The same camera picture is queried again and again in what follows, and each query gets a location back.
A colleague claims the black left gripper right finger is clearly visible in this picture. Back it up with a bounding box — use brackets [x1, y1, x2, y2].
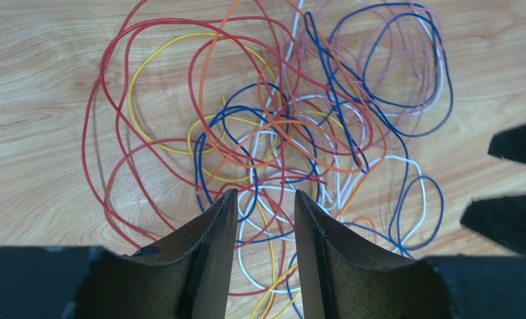
[294, 190, 451, 318]

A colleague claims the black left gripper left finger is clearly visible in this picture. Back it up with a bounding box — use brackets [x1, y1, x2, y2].
[74, 189, 238, 318]

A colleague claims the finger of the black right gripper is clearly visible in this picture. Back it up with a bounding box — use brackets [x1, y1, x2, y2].
[487, 124, 526, 164]
[460, 195, 526, 254]

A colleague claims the blue cable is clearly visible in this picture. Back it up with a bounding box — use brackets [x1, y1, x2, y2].
[194, 11, 410, 319]

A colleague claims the orange cable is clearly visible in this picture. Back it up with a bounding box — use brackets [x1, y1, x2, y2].
[198, 0, 389, 247]

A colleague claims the pink cable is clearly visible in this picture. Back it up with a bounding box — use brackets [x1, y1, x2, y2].
[280, 0, 446, 120]

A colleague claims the white cable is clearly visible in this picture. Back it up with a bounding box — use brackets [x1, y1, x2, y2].
[236, 0, 446, 294]

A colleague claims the yellow cable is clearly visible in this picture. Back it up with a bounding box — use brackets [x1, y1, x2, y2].
[127, 31, 348, 319]

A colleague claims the red cable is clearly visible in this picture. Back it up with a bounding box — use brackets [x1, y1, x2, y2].
[81, 0, 375, 297]

